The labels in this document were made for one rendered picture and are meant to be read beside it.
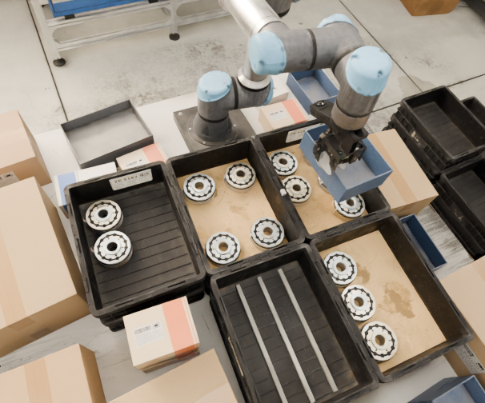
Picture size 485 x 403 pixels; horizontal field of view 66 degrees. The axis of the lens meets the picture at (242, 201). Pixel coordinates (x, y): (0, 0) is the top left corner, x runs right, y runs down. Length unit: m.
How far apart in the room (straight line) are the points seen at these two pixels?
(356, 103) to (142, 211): 0.74
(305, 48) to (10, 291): 0.91
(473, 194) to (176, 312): 1.66
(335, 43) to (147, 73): 2.17
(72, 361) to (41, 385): 0.08
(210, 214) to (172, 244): 0.15
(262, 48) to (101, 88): 2.13
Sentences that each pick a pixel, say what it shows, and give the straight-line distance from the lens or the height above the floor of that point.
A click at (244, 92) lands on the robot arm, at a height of 0.95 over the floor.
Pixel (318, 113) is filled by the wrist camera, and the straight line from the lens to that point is 0.89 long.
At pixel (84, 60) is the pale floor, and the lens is 2.99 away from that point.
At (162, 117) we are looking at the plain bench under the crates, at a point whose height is 0.70.
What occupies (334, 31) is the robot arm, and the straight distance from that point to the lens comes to 0.79.
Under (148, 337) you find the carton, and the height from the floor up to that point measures 0.92.
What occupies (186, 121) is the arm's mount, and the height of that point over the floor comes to 0.75.
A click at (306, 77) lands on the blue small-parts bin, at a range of 1.84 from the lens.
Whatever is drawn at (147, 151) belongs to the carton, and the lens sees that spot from 1.41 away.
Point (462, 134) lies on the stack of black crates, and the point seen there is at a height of 0.49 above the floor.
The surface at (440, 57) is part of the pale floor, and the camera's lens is 3.58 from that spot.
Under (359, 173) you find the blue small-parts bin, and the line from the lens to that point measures 1.08.
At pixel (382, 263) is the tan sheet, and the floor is 0.83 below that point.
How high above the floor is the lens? 1.90
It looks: 60 degrees down
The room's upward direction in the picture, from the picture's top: 11 degrees clockwise
